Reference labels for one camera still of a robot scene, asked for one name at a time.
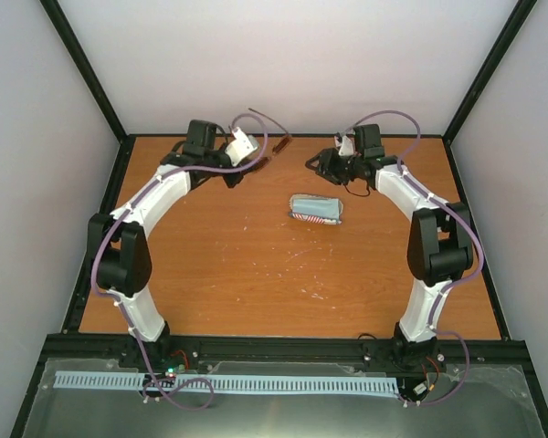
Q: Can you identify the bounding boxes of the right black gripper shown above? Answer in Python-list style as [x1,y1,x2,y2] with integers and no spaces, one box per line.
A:
[304,148,363,186]

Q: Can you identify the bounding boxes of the brown tinted sunglasses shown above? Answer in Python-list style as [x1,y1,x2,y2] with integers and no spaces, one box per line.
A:
[248,108,293,172]

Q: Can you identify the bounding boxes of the blue cleaning cloth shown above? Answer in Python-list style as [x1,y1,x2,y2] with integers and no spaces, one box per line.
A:
[290,197,343,220]

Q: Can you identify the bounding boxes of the flag pattern glasses case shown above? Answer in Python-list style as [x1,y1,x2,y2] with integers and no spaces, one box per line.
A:
[289,193,343,225]

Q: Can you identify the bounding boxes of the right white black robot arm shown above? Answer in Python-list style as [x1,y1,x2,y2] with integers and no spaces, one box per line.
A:
[305,124,473,369]

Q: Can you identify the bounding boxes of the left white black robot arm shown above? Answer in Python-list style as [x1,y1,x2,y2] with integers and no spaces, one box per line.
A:
[87,120,264,368]

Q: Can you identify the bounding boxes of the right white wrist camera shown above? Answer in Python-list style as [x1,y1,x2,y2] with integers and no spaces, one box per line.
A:
[334,133,356,157]

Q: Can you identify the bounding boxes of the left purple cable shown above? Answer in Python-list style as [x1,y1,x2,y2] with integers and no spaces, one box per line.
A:
[90,113,269,410]

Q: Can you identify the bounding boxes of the purple cable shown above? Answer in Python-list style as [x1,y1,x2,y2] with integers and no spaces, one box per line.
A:
[336,109,485,407]
[90,113,269,410]

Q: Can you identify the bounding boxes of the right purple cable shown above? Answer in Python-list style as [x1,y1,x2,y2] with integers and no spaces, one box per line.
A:
[336,109,485,407]

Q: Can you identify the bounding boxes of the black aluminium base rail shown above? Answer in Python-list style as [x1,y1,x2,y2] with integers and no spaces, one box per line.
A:
[43,333,529,371]

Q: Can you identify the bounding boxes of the light blue slotted cable duct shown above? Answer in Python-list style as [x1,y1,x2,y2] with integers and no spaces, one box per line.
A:
[52,370,399,398]

